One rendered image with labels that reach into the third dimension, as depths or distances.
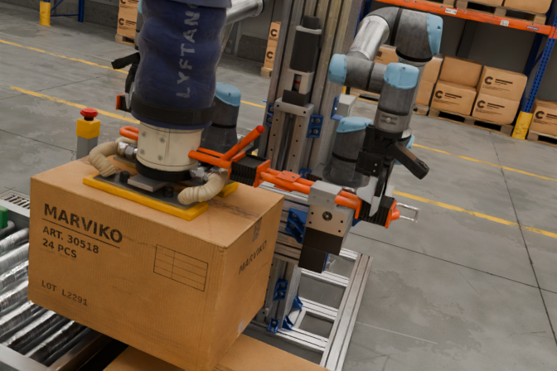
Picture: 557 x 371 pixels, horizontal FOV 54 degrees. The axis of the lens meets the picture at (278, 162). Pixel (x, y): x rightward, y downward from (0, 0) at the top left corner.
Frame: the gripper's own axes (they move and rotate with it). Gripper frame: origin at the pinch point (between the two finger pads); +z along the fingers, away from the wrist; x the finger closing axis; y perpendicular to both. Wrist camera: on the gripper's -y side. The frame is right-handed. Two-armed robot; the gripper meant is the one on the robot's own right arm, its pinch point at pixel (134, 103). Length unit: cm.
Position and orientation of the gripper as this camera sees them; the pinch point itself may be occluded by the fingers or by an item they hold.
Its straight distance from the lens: 192.3
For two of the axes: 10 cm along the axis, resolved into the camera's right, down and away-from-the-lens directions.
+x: 3.6, -2.6, 8.9
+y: 9.1, 2.9, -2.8
